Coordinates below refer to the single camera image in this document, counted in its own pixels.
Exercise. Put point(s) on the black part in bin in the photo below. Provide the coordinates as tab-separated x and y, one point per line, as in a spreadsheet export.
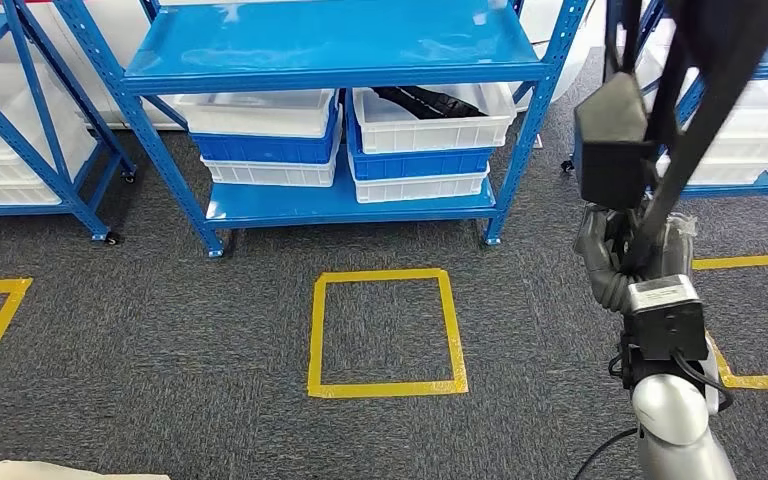
430	102

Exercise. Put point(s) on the large white plastic bin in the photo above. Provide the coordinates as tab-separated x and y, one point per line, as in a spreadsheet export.
72	132
742	132

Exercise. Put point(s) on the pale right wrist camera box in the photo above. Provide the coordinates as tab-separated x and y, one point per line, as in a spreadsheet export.
662	291

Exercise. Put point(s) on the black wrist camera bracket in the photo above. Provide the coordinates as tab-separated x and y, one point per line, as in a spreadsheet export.
665	331

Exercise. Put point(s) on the blue plastic bin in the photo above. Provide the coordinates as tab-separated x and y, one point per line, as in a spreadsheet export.
265	149
417	166

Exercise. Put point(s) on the black plastic panel part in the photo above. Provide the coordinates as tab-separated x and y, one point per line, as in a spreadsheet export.
708	99

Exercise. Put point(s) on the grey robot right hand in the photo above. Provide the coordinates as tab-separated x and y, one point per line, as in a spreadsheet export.
599	258

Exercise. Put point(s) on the blue metal shelf rack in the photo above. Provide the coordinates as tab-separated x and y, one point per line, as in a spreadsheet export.
331	40
742	189
20	210

